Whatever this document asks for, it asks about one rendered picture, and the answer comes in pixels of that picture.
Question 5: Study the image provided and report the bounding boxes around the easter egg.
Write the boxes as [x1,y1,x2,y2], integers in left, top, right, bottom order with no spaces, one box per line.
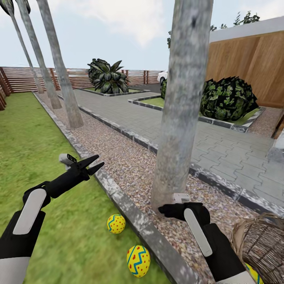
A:
[127,245,151,277]
[107,214,125,234]
[244,262,265,284]

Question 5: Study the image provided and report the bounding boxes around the wicker basket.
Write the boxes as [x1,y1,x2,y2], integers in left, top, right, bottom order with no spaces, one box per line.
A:
[229,213,284,284]

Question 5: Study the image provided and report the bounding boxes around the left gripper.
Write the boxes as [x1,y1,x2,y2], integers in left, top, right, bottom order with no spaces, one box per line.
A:
[57,155,105,191]

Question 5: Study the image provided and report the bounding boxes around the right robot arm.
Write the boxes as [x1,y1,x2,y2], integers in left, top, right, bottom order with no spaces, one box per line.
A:
[158,193,257,284]

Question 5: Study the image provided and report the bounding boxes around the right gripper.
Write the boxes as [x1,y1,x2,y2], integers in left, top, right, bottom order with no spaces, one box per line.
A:
[158,203,184,220]

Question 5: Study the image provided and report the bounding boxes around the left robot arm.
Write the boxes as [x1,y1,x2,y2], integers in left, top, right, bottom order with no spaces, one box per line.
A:
[0,153,105,284]

